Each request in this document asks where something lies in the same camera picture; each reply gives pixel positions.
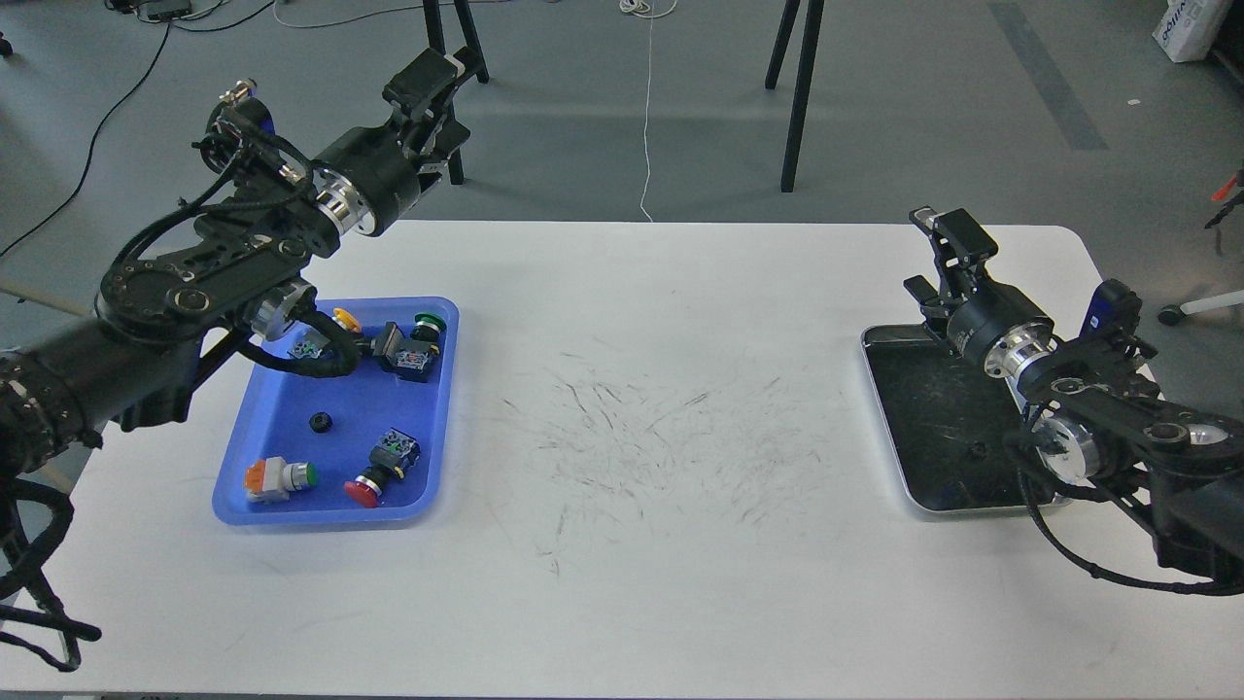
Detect orange green push button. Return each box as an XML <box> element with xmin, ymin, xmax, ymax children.
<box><xmin>243</xmin><ymin>456</ymin><xmax>318</xmax><ymax>504</ymax></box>

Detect yellow push button switch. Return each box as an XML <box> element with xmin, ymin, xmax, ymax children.
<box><xmin>286</xmin><ymin>306</ymin><xmax>363</xmax><ymax>362</ymax></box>

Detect silver metal tray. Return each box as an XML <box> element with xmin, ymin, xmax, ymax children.
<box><xmin>861</xmin><ymin>325</ymin><xmax>1025</xmax><ymax>517</ymax></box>

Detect green push button switch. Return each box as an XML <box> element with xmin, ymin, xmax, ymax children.
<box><xmin>369</xmin><ymin>313</ymin><xmax>448</xmax><ymax>384</ymax></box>

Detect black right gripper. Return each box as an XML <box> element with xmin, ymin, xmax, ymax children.
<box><xmin>903</xmin><ymin>205</ymin><xmax>1054</xmax><ymax>378</ymax></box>

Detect black cable on floor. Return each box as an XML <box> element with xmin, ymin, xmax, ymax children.
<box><xmin>0</xmin><ymin>0</ymin><xmax>294</xmax><ymax>260</ymax></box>

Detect blue plastic tray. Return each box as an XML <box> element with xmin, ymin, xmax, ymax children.
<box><xmin>211</xmin><ymin>297</ymin><xmax>462</xmax><ymax>528</ymax></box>

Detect black table legs right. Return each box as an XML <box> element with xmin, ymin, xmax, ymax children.
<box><xmin>764</xmin><ymin>1</ymin><xmax>826</xmax><ymax>193</ymax></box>

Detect black table legs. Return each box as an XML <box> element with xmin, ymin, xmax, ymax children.
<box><xmin>420</xmin><ymin>1</ymin><xmax>490</xmax><ymax>187</ymax></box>
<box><xmin>764</xmin><ymin>1</ymin><xmax>826</xmax><ymax>193</ymax></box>

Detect white cord on floor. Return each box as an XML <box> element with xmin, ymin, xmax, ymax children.
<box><xmin>618</xmin><ymin>0</ymin><xmax>679</xmax><ymax>223</ymax></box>

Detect black table legs left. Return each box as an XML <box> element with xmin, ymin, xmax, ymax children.
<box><xmin>420</xmin><ymin>1</ymin><xmax>490</xmax><ymax>187</ymax></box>

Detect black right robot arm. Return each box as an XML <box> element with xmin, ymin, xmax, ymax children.
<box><xmin>904</xmin><ymin>205</ymin><xmax>1243</xmax><ymax>597</ymax></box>

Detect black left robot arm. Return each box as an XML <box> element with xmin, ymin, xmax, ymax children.
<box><xmin>1</xmin><ymin>48</ymin><xmax>485</xmax><ymax>673</ymax></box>

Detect grey backpack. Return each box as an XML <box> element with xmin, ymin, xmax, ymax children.
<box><xmin>1200</xmin><ymin>163</ymin><xmax>1243</xmax><ymax>257</ymax></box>

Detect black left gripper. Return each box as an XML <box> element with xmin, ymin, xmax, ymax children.
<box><xmin>312</xmin><ymin>46</ymin><xmax>469</xmax><ymax>236</ymax></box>

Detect red mushroom push button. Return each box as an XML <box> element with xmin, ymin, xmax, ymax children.
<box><xmin>343</xmin><ymin>426</ymin><xmax>420</xmax><ymax>509</ymax></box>

